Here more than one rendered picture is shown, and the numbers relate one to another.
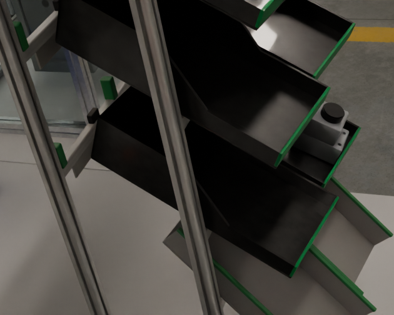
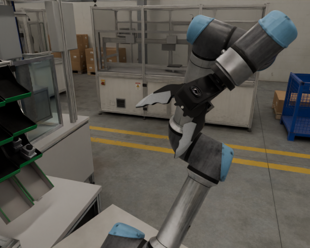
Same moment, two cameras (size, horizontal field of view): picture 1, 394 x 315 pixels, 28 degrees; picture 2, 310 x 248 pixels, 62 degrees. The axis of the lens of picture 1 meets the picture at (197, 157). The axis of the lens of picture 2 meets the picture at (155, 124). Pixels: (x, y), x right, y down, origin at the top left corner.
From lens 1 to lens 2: 0.70 m
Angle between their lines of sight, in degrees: 16
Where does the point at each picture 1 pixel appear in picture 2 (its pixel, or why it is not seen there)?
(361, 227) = (47, 183)
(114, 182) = not seen: hidden behind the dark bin
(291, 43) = (16, 126)
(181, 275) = not seen: hidden behind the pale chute
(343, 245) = (39, 188)
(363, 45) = (132, 148)
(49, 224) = not seen: outside the picture
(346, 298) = (27, 201)
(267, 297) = not seen: outside the picture
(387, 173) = (124, 186)
